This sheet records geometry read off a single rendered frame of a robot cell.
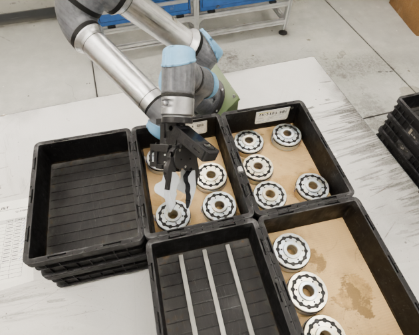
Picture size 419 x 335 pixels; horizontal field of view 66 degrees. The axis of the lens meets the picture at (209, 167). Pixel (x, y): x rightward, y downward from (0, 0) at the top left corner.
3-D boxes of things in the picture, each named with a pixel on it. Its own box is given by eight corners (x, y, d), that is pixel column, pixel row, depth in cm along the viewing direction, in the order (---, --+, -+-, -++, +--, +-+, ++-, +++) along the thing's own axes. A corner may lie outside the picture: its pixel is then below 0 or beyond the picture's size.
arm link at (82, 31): (30, 18, 86) (156, 146, 82) (49, -19, 82) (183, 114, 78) (62, 26, 97) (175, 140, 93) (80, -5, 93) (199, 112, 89)
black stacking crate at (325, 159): (219, 135, 119) (220, 113, 110) (294, 123, 123) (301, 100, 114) (251, 233, 97) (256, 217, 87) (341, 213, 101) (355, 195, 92)
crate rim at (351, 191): (219, 117, 111) (219, 112, 109) (300, 104, 115) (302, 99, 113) (255, 220, 89) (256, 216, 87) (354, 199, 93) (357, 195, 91)
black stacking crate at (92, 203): (49, 165, 110) (35, 143, 101) (136, 150, 115) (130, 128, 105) (42, 279, 88) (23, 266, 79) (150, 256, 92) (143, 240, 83)
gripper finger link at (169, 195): (156, 209, 75) (163, 170, 76) (174, 213, 71) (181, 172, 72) (146, 207, 73) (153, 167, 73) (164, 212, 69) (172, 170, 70)
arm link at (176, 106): (201, 99, 73) (175, 95, 67) (200, 119, 74) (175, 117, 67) (177, 100, 78) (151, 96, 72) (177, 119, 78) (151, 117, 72)
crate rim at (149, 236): (132, 131, 107) (130, 126, 105) (219, 117, 111) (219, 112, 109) (145, 243, 85) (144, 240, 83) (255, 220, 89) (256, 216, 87)
